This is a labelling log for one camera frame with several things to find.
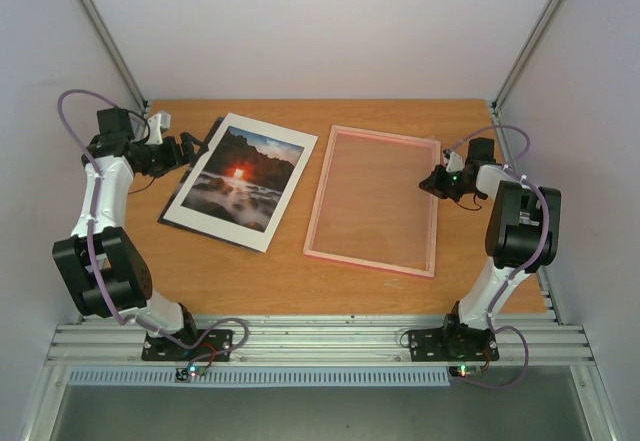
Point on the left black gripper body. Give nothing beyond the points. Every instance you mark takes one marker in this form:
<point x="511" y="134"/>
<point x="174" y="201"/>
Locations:
<point x="157" y="163"/>

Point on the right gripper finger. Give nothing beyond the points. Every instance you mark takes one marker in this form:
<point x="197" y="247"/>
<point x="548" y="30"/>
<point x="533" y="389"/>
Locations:
<point x="433" y="190"/>
<point x="430" y="182"/>

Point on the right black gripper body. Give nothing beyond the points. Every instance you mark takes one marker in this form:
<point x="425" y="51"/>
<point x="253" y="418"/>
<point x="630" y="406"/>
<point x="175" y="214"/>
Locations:
<point x="435" y="184"/>

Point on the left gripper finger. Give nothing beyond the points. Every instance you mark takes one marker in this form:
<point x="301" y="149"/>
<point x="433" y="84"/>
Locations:
<point x="187" y="159"/>
<point x="190" y="143"/>

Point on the dark backing sheet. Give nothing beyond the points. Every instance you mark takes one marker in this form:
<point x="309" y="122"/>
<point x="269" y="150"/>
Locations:
<point x="204" y="202"/>

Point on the sunset landscape photo white border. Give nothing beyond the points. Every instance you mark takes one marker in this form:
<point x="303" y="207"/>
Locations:
<point x="270" y="160"/>

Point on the pink wooden picture frame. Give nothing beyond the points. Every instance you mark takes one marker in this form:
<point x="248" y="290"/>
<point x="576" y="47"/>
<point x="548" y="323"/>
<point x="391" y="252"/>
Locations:
<point x="320" y="196"/>

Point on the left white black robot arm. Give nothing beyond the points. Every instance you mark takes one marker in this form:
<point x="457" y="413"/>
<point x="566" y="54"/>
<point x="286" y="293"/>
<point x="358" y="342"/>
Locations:
<point x="105" y="274"/>

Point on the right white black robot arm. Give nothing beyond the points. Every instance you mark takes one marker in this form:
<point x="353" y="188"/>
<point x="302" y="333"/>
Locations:
<point x="522" y="236"/>

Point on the right small circuit board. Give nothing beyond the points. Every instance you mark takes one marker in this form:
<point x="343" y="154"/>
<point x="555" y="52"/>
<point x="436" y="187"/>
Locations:
<point x="465" y="371"/>

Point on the small circuit board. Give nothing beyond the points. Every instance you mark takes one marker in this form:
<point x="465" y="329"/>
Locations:
<point x="465" y="371"/>
<point x="192" y="372"/>

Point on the left small circuit board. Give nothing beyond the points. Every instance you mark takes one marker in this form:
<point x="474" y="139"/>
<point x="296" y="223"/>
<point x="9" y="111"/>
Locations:
<point x="192" y="372"/>

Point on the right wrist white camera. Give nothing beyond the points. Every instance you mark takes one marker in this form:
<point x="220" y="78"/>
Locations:
<point x="453" y="161"/>

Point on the wrist white camera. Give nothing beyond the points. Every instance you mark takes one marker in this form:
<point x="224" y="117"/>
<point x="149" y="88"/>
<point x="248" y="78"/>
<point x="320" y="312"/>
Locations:
<point x="453" y="161"/>
<point x="158" y="124"/>

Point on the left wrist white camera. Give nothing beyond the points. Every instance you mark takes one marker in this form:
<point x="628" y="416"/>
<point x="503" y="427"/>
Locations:
<point x="158" y="124"/>

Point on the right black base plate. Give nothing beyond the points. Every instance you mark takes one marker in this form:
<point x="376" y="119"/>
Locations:
<point x="462" y="344"/>

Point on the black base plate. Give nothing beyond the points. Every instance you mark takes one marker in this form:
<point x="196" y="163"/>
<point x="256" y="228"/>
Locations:
<point x="220" y="343"/>
<point x="462" y="344"/>

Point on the right aluminium corner post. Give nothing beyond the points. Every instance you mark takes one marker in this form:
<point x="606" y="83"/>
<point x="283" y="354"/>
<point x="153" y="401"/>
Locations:
<point x="526" y="53"/>

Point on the aluminium corner post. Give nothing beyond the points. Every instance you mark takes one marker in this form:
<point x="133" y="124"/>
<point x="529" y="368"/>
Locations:
<point x="111" y="48"/>
<point x="526" y="53"/>

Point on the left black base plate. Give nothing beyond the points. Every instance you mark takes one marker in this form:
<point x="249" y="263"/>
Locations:
<point x="220" y="343"/>

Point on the grey slotted cable duct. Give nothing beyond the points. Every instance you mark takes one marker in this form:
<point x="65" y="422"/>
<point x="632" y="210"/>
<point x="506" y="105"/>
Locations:
<point x="262" y="377"/>

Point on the left aluminium corner post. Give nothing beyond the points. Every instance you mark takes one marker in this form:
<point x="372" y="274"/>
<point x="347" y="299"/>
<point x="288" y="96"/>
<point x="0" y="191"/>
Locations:
<point x="111" y="48"/>

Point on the aluminium front rail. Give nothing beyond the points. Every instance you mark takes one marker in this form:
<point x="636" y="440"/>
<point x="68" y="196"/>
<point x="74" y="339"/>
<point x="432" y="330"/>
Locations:
<point x="327" y="340"/>

